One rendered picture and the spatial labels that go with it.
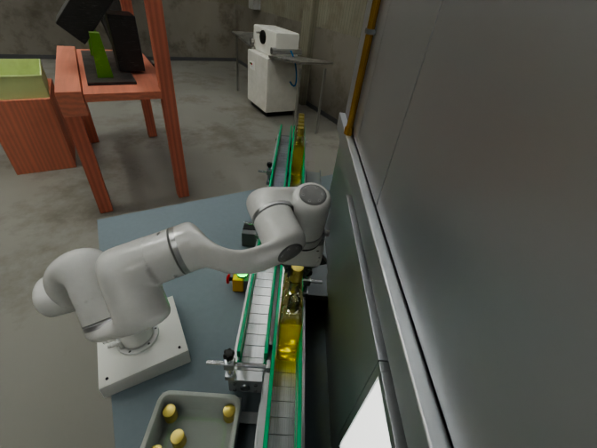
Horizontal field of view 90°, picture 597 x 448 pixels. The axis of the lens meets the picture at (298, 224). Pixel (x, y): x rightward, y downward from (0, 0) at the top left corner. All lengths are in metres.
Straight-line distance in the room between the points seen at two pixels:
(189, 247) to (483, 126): 0.42
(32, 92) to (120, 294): 3.39
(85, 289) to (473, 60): 0.66
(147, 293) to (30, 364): 1.80
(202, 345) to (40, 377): 1.23
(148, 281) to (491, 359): 0.46
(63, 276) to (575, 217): 0.67
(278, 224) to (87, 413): 1.69
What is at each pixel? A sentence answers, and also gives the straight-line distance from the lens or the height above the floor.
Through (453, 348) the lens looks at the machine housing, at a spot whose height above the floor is 1.47.
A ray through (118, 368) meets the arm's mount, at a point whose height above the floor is 0.81.
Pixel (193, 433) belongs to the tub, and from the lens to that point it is 1.04.
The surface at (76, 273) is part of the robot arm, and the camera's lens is 0.64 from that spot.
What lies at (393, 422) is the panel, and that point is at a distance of 0.48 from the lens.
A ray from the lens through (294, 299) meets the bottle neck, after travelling 0.79.
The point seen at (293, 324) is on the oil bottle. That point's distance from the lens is 0.82.
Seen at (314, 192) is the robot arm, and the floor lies 1.46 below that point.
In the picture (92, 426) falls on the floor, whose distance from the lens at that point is 2.00.
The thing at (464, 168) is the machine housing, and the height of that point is 1.61.
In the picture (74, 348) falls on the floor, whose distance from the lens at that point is 2.26.
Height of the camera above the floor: 1.75
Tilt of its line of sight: 38 degrees down
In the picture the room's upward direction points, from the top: 8 degrees clockwise
